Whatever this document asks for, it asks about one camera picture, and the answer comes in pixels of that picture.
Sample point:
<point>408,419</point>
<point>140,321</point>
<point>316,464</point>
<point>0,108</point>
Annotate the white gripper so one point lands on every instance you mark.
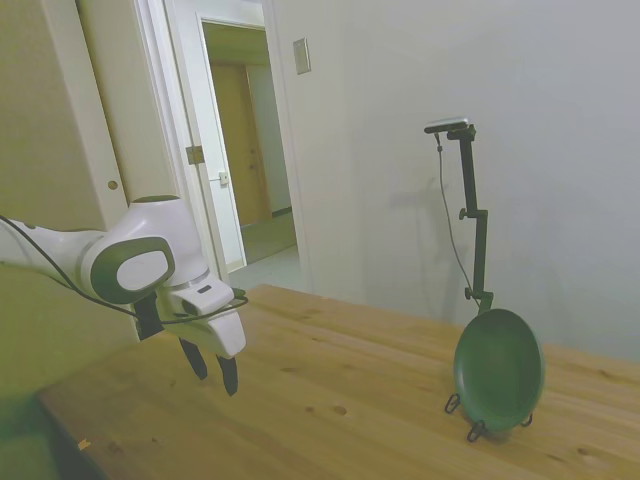
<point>227,335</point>

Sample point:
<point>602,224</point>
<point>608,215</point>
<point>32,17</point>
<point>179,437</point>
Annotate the green plate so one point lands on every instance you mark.
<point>495,370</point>

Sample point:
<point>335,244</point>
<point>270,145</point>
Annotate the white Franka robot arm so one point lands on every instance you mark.
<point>150,225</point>

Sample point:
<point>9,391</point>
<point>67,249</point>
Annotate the brass strike plate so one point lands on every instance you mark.
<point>195,155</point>

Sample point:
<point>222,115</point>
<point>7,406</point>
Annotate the white door latch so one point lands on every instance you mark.
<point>223,178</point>

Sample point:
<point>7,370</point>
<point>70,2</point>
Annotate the brown wooden door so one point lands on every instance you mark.
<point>237,140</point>

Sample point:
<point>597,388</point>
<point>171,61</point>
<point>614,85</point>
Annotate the white open door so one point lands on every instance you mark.
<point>75,125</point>

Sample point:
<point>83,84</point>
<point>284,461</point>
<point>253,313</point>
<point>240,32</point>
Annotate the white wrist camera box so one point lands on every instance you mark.
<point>210,298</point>

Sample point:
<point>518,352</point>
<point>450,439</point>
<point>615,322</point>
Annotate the white door frame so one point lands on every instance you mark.
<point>170,100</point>

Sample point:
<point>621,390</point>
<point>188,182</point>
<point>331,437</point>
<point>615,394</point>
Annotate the wall switch plate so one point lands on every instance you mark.
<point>301,56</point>

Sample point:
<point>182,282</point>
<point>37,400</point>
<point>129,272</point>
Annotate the black camera stand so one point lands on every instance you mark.
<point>470,170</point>

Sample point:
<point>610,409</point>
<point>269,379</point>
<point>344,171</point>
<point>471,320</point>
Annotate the silver exterior camera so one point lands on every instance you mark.
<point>447,124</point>

